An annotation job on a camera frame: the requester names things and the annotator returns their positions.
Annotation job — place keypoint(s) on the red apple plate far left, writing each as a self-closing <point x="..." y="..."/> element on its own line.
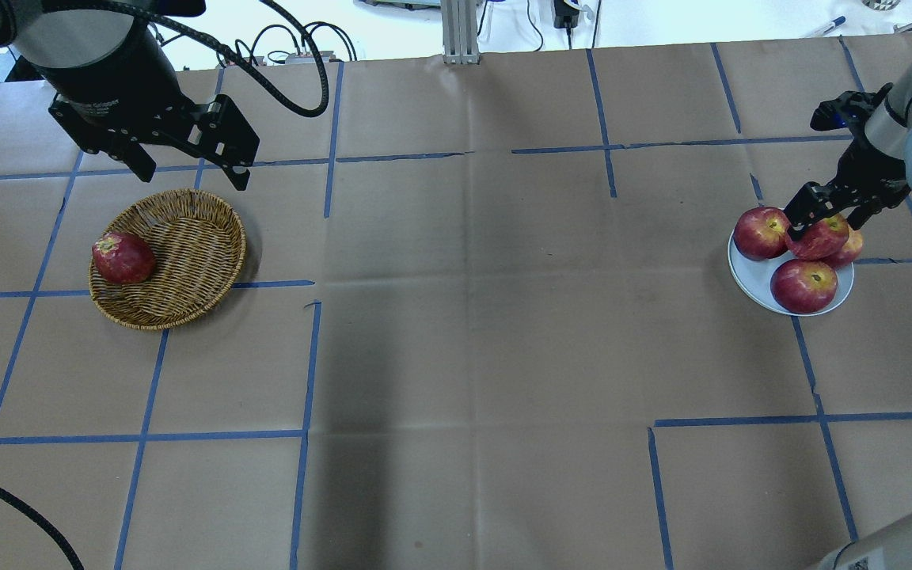
<point x="759" y="233"/>

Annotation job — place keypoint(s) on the red apple plate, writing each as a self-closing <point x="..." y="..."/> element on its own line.
<point x="848" y="253"/>
<point x="759" y="233"/>
<point x="804" y="286"/>

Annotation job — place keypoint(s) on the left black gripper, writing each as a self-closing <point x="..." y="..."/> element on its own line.
<point x="112" y="75"/>

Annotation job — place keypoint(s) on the dark red apple in basket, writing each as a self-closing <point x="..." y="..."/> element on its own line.
<point x="123" y="258"/>

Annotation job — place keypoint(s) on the red apple plate far right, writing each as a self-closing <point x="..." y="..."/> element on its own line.
<point x="848" y="253"/>

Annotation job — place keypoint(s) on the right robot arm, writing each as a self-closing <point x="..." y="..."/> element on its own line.
<point x="890" y="547"/>

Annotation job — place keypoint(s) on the blue white pen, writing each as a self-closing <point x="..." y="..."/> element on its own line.
<point x="828" y="27"/>

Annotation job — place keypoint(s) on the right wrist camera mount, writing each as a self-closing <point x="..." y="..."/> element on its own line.
<point x="850" y="111"/>

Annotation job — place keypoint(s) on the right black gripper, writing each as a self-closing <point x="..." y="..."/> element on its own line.
<point x="870" y="168"/>

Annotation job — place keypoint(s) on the aluminium frame post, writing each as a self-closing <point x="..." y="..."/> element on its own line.
<point x="459" y="21"/>

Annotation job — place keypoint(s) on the yellow red apple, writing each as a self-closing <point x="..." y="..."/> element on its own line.
<point x="819" y="240"/>

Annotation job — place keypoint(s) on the red apple plate near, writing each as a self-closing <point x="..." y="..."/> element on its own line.
<point x="804" y="286"/>

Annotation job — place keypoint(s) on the light blue plate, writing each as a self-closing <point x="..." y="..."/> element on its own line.
<point x="754" y="279"/>

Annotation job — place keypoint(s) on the woven wicker basket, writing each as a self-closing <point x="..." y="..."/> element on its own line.
<point x="199" y="243"/>

